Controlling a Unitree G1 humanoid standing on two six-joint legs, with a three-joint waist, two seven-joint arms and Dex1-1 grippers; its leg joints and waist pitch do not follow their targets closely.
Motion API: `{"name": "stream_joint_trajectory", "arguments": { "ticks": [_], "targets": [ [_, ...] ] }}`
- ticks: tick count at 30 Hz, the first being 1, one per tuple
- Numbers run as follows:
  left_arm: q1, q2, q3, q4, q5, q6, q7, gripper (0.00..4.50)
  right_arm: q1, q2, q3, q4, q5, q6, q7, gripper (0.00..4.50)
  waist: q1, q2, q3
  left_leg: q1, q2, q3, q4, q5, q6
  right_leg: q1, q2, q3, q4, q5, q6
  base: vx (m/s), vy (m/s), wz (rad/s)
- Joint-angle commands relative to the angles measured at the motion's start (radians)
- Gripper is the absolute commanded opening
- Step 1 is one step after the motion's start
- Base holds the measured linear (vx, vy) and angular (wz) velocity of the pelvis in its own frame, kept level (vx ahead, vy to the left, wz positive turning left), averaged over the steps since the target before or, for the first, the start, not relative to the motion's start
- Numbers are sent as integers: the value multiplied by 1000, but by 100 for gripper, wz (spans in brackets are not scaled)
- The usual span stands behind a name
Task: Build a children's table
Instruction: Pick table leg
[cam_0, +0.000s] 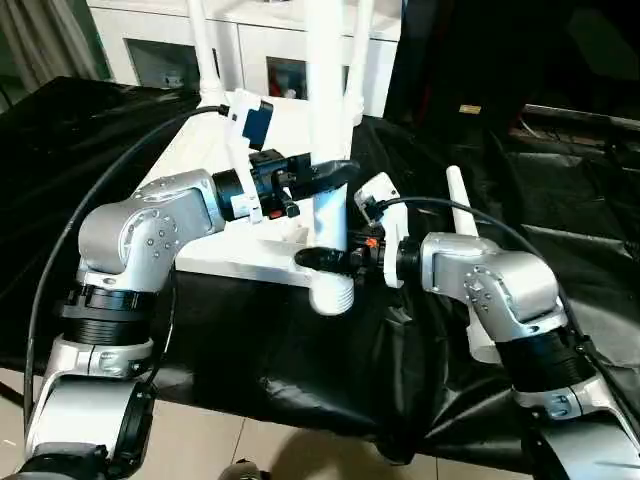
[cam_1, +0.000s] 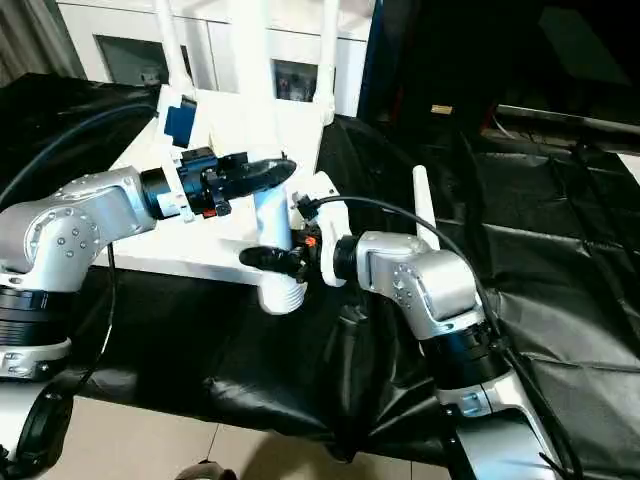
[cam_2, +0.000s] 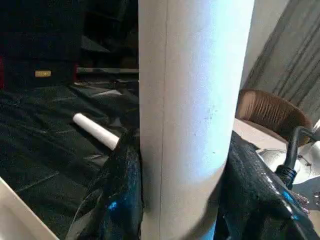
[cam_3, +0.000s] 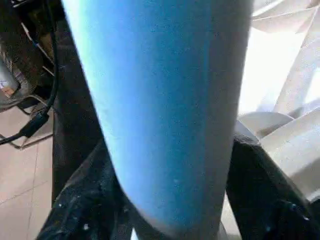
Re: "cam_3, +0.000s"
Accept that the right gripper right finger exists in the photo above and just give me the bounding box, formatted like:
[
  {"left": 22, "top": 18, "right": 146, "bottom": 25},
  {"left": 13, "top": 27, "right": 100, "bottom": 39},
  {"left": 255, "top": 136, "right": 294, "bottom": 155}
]
[{"left": 226, "top": 134, "right": 320, "bottom": 240}]

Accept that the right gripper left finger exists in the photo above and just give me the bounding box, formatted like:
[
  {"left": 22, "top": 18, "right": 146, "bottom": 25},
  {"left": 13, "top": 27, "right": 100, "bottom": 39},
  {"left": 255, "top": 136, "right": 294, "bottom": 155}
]
[{"left": 37, "top": 139, "right": 137, "bottom": 240}]

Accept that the white plastic table top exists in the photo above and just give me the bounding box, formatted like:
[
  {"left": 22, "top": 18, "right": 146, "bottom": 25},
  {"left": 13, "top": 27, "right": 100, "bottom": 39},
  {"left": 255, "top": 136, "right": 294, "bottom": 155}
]
[{"left": 219, "top": 0, "right": 320, "bottom": 237}]

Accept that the white plastic table leg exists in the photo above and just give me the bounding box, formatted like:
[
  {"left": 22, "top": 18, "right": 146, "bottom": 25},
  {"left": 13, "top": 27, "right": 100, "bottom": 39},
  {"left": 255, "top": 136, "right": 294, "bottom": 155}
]
[{"left": 59, "top": 0, "right": 255, "bottom": 240}]

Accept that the grey metal frame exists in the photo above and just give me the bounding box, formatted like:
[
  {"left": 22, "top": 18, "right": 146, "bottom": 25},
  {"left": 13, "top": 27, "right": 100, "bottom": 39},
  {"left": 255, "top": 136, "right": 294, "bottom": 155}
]
[{"left": 0, "top": 94, "right": 55, "bottom": 150}]

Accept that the thin black cable with box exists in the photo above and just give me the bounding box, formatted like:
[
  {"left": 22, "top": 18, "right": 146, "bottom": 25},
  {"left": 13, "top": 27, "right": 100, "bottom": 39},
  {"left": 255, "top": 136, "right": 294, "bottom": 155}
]
[{"left": 0, "top": 0, "right": 62, "bottom": 146}]

